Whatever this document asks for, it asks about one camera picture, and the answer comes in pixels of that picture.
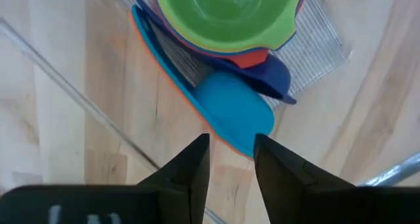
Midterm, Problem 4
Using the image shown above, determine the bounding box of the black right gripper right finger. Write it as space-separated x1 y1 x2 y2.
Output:
254 133 358 224

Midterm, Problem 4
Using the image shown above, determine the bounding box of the teal measuring cup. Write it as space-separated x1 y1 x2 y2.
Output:
131 3 276 160

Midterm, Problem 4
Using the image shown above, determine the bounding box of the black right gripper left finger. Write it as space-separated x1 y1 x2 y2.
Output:
136 133 211 224

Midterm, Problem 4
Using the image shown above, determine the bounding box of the green measuring cup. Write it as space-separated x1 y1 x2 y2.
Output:
152 0 305 53

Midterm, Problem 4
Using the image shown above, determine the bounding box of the dark blue measuring cup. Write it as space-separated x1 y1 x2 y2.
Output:
133 0 298 106

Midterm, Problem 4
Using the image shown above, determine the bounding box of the clear plastic basket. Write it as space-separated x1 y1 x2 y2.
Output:
0 0 420 224

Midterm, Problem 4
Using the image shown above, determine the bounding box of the yellow measuring cup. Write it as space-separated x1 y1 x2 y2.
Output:
153 0 305 55

